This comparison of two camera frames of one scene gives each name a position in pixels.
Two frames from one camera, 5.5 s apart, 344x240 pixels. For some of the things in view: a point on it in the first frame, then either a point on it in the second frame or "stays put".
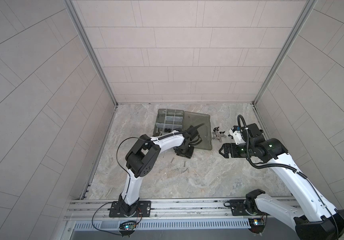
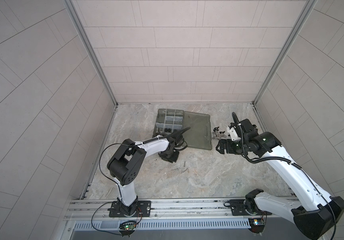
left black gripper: (188, 155) to (173, 160)
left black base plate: (144, 210) stays put
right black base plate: (237, 208) stays put
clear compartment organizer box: (168, 120) stays put
